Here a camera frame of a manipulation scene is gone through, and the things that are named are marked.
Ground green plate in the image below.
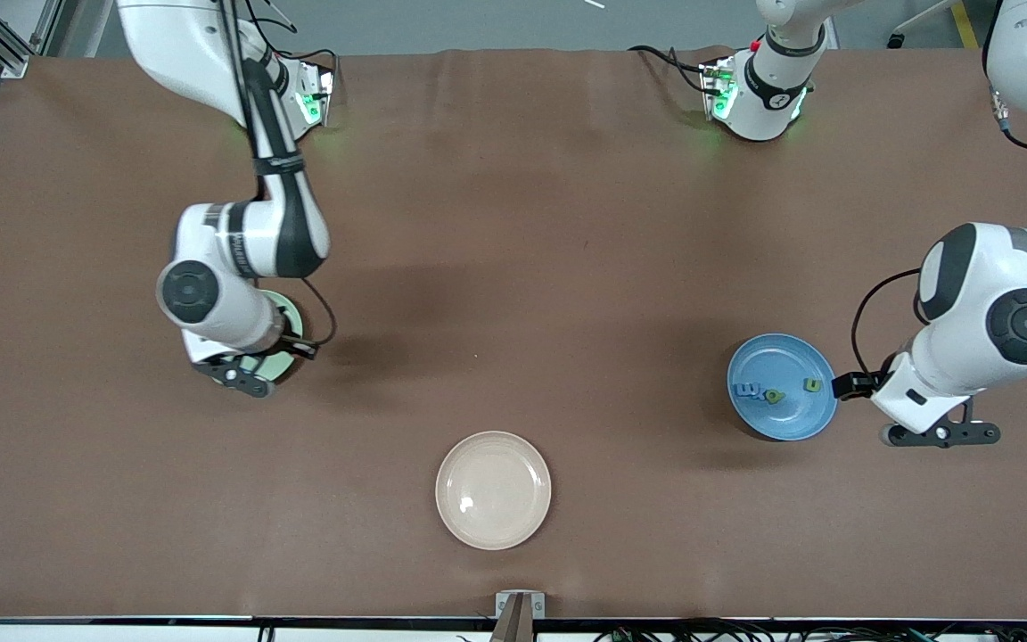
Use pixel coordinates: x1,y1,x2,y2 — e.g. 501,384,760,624
237,290,305,386

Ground blue plate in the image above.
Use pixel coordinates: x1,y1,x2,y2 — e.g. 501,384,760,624
727,333,839,442

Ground beige plate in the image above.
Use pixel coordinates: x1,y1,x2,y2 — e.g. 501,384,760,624
435,431,553,551

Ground brown table cover mat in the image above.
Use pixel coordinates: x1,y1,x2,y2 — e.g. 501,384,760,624
0,46,1027,621

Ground white stand leg black foot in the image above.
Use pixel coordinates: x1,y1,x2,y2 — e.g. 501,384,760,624
888,0,960,47

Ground white table edge rail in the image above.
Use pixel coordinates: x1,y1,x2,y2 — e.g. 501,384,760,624
0,617,1027,642

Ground tangled black cables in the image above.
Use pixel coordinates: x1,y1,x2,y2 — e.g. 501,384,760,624
594,615,1027,642

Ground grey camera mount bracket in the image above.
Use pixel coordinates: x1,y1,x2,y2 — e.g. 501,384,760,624
494,590,546,642

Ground black left arm base cable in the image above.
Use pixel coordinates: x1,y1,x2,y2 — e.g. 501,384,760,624
628,45,719,97

